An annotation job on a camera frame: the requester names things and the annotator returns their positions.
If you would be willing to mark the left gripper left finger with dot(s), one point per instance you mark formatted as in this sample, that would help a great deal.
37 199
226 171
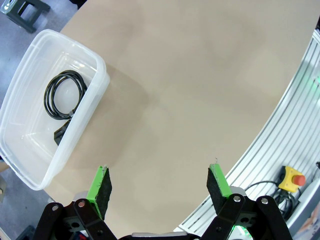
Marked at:
100 190

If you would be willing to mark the aluminium frame rail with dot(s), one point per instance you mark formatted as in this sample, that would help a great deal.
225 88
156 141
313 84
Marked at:
275 150

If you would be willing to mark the grey plastic stool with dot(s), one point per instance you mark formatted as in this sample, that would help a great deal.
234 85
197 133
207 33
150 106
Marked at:
37 7

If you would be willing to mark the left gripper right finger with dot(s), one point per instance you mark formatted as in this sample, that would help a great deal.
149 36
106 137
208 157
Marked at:
218 190

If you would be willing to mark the clear plastic storage container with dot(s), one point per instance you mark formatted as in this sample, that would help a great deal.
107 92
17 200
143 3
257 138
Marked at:
30 155

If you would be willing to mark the yellow emergency stop button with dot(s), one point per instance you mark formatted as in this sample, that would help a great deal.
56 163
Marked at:
287 178

